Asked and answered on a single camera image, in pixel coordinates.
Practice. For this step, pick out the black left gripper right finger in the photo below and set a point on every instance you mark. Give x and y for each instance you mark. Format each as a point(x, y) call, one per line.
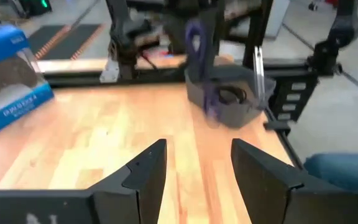
point(259, 186)

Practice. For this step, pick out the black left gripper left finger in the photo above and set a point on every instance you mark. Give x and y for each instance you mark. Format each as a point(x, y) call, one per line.
point(148, 186)

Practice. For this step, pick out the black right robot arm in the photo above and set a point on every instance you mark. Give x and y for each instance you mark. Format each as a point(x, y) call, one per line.
point(126, 34)

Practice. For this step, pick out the grey plastic tray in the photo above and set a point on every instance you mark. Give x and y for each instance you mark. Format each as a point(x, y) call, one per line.
point(238, 116)

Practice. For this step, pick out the person's leg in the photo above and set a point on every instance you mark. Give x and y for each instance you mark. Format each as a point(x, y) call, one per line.
point(343, 171)

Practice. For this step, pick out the silver metal bar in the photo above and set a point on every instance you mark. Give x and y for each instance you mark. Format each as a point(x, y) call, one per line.
point(258, 71)

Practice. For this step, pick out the black slotted panel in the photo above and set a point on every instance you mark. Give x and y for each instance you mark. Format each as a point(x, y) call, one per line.
point(280, 93)

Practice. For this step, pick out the black mat with striped edges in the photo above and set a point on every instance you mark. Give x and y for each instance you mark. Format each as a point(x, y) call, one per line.
point(61, 43)

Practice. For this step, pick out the black device with green light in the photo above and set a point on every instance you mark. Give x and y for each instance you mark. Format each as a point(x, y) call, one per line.
point(33, 6)

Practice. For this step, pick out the black jointed stand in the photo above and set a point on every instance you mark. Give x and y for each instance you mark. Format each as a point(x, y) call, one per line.
point(340, 28)

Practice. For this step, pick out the blue DualShock 4 box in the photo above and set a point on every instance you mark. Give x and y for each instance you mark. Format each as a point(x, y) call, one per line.
point(8, 40)

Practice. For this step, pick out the silver mounting bracket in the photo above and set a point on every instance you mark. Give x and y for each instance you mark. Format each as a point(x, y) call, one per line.
point(110, 73)

